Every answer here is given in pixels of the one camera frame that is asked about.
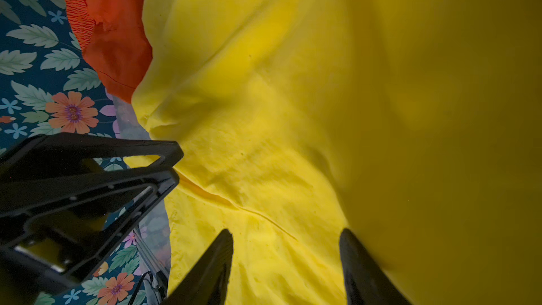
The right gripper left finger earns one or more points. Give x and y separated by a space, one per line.
207 282

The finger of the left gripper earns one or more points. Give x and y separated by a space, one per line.
42 156
63 228

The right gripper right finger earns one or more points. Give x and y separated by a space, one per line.
364 281

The orange shorts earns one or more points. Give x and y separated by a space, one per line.
113 42

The yellow shorts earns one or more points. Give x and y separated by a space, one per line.
416 124

